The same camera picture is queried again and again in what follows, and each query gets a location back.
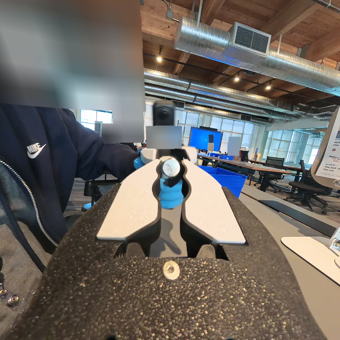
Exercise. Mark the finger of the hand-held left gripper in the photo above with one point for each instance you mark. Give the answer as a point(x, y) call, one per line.
point(148, 156)
point(191, 154)

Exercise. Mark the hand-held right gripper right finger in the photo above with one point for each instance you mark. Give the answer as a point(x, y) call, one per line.
point(209, 209)

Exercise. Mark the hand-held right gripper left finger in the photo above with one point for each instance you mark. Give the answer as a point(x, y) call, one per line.
point(132, 207)

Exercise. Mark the steel hex bolt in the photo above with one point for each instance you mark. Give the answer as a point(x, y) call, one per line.
point(170, 167)

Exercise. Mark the person's left forearm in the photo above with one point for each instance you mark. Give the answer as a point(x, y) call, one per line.
point(101, 154)

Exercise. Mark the person's left hand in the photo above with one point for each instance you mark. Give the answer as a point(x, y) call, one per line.
point(170, 198)

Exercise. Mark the blue screen monitor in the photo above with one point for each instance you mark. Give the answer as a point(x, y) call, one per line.
point(199, 140)

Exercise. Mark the small blue bin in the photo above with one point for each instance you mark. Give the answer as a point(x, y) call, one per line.
point(227, 157)
point(213, 154)

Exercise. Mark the large blue plastic bin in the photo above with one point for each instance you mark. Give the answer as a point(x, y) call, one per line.
point(228, 183)

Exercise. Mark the black chair armrest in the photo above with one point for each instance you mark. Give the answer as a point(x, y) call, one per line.
point(90, 190)

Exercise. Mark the ceiling spot light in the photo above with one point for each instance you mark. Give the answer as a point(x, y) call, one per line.
point(236, 79)
point(268, 87)
point(159, 59)

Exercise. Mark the long wooden desk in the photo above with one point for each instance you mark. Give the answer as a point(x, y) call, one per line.
point(265, 170)

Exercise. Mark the black office chair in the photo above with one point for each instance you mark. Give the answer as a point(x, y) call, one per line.
point(273, 163)
point(308, 186)

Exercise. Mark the black table strip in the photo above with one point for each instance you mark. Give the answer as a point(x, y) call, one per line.
point(297, 216)

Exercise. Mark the navy zip jacket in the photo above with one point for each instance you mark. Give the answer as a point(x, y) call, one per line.
point(53, 127)

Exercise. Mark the white stand base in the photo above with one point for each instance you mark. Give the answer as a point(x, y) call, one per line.
point(305, 249)

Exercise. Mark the grey vent grille box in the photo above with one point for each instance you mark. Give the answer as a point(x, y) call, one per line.
point(251, 39)

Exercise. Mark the printed instruction sheet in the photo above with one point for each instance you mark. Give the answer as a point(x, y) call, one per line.
point(329, 159)

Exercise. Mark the large silver air duct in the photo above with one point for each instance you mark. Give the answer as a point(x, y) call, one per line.
point(201, 37)

